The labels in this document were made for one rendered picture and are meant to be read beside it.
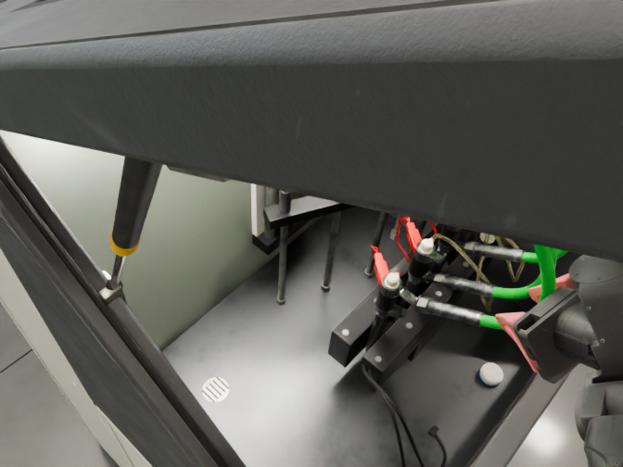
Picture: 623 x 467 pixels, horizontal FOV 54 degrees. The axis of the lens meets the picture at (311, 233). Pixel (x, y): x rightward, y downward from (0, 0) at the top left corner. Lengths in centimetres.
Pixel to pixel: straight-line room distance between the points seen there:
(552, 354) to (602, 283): 14
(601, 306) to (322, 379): 63
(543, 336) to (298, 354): 55
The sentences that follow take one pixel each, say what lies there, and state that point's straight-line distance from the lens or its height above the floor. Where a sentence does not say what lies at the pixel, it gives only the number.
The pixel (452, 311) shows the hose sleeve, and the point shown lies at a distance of 78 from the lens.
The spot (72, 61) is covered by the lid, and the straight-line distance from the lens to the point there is 19.
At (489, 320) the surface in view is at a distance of 76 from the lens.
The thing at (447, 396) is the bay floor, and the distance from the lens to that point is 110.
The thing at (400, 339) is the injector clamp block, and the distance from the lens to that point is 95.
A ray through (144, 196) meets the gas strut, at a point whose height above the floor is 156.
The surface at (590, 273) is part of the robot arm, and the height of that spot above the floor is 141.
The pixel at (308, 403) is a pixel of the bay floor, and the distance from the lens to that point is 105.
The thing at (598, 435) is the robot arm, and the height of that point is 139.
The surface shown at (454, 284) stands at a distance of 88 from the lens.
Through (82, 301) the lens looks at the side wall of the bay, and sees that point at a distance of 59.
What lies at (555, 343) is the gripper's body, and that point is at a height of 129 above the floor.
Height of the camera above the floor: 181
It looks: 53 degrees down
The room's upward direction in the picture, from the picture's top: 6 degrees clockwise
